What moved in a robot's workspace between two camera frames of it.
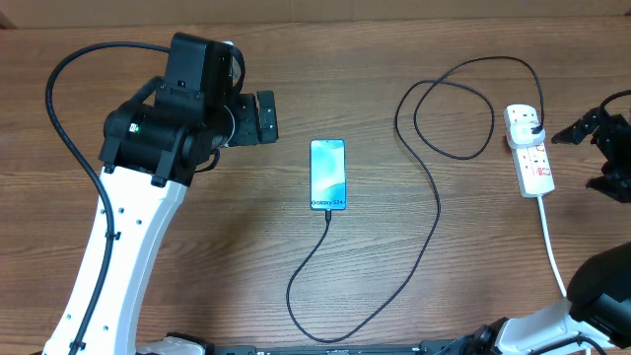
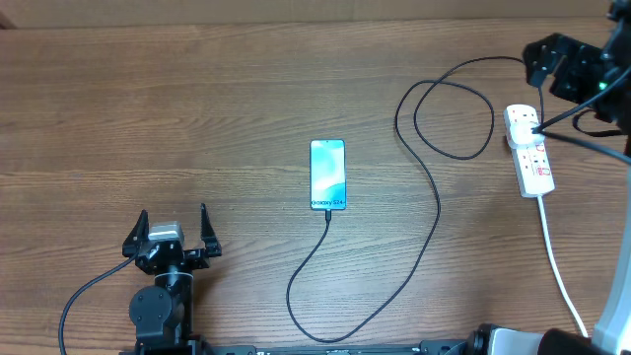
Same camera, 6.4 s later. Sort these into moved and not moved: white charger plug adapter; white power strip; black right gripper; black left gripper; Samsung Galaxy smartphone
Moved: black right gripper; black left gripper
Not moved: white power strip; Samsung Galaxy smartphone; white charger plug adapter
